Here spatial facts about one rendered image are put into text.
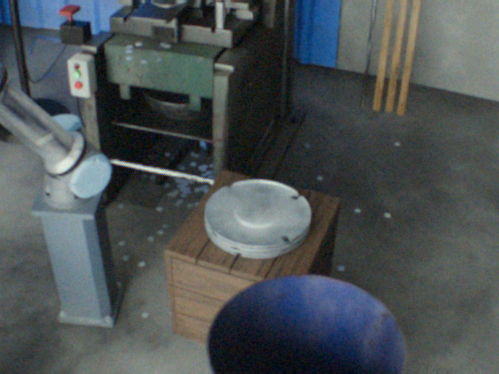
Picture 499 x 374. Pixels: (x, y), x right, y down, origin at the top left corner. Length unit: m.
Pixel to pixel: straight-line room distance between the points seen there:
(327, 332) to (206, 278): 0.37
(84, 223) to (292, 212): 0.57
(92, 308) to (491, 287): 1.33
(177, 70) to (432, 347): 1.19
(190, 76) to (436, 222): 1.07
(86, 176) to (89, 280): 0.46
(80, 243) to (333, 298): 0.72
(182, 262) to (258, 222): 0.23
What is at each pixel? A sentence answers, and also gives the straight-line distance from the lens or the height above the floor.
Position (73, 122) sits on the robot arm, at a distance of 1.69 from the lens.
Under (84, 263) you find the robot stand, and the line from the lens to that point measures 1.88.
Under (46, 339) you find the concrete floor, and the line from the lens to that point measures 2.06.
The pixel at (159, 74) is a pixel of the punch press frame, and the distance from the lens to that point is 2.15.
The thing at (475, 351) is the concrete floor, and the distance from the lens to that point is 2.08.
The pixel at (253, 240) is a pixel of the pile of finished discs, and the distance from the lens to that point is 1.73.
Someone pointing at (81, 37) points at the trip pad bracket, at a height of 0.67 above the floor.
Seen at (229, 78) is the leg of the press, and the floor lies 0.61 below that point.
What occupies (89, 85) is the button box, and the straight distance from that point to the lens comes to 2.17.
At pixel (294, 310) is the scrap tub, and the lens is 1.58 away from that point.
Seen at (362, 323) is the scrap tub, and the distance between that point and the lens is 1.55.
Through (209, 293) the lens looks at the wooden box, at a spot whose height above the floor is 0.24.
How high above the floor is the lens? 1.53
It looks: 36 degrees down
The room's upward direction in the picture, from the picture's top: 2 degrees clockwise
